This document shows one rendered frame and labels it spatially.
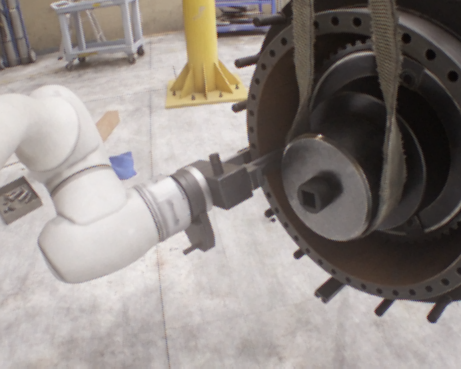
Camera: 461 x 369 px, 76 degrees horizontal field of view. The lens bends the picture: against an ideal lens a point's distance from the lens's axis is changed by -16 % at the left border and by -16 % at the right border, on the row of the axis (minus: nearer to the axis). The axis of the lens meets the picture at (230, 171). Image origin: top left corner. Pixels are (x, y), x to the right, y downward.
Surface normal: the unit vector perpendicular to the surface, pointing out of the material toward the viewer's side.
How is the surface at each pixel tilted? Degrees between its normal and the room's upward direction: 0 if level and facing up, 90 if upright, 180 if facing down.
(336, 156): 90
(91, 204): 34
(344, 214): 90
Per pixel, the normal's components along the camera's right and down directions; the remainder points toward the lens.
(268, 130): 0.62, 0.33
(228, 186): 0.57, 0.11
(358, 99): -0.78, 0.38
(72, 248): 0.26, -0.15
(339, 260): -0.07, -0.84
